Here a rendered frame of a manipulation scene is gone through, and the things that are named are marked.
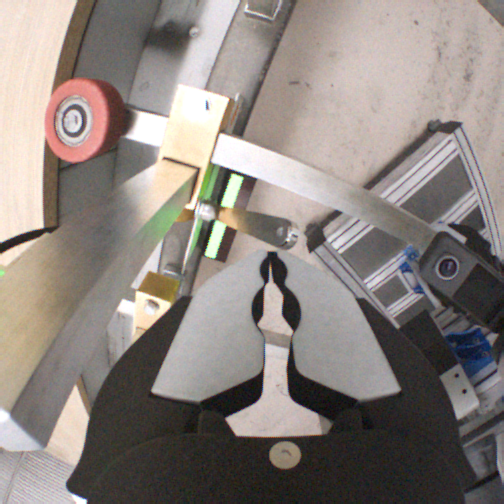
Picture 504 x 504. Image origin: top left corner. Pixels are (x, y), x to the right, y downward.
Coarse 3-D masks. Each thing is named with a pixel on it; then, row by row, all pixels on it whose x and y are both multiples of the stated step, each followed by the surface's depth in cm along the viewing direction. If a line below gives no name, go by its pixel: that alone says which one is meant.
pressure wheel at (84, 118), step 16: (80, 80) 16; (96, 80) 17; (64, 96) 16; (80, 96) 17; (96, 96) 17; (112, 96) 18; (48, 112) 17; (64, 112) 17; (80, 112) 18; (96, 112) 17; (112, 112) 18; (48, 128) 18; (64, 128) 18; (80, 128) 18; (96, 128) 18; (112, 128) 19; (64, 144) 19; (80, 144) 19; (96, 144) 19; (112, 144) 21; (80, 160) 20
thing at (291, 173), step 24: (144, 120) 22; (216, 144) 23; (240, 144) 23; (240, 168) 24; (264, 168) 24; (288, 168) 24; (312, 168) 24; (312, 192) 25; (336, 192) 25; (360, 192) 25; (360, 216) 26; (384, 216) 26; (408, 216) 26; (408, 240) 27
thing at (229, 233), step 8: (248, 184) 41; (240, 192) 42; (248, 192) 42; (240, 200) 42; (240, 208) 43; (224, 232) 46; (232, 232) 45; (224, 240) 46; (224, 248) 47; (216, 256) 48; (224, 256) 48
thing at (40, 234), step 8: (24, 232) 11; (32, 232) 11; (40, 232) 11; (48, 232) 12; (8, 240) 9; (16, 240) 10; (24, 240) 10; (40, 240) 9; (0, 248) 9; (8, 248) 9; (32, 248) 8; (0, 264) 7; (8, 264) 7; (0, 272) 7
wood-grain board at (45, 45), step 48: (0, 0) 9; (48, 0) 11; (0, 48) 13; (48, 48) 14; (0, 96) 16; (48, 96) 17; (0, 144) 19; (48, 144) 20; (0, 192) 21; (48, 192) 23; (0, 240) 25
